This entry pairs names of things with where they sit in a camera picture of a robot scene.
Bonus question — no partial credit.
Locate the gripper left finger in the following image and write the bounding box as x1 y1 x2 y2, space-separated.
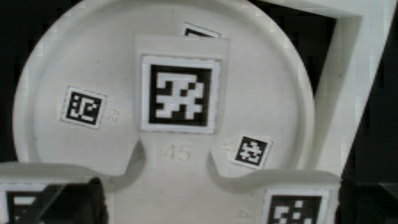
11 178 109 224

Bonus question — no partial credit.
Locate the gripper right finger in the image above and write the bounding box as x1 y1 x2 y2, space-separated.
335 177 398 224

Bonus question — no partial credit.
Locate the white cross-shaped table base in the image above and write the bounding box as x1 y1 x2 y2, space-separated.
0 32 345 224

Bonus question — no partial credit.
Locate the white round table top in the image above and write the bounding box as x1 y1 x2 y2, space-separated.
13 0 315 177

